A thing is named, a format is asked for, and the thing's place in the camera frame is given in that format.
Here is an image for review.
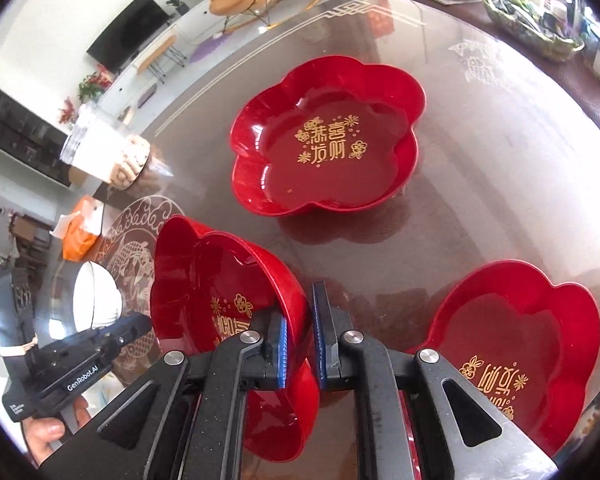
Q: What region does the white ribbed bowl black rim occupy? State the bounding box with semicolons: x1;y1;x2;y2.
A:
72;261;123;332

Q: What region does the person's left hand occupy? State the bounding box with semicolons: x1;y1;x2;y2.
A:
21;396;91;466

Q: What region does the small wooden side table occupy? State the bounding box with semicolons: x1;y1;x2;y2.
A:
136;34;186;84

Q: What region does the black flat television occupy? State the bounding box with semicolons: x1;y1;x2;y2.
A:
86;0;169;72

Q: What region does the red flower plate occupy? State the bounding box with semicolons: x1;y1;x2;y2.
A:
230;55;426;217
423;260;600;455
150;216;320;462

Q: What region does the orange tissue pack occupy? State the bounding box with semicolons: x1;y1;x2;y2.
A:
50;196;104;262

